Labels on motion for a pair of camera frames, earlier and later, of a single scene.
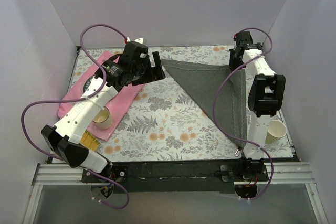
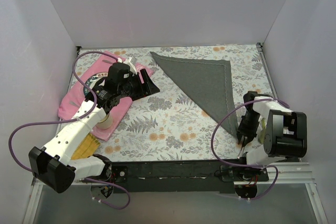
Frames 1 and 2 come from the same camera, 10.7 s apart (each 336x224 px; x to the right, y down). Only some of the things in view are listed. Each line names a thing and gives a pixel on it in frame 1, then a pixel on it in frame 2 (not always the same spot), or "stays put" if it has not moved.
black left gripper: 148,70 to 142,85
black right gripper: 237,57 to 247,130
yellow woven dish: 88,140 stays put
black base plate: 176,176 stays put
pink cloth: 119,105 stays put
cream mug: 103,119 stays put
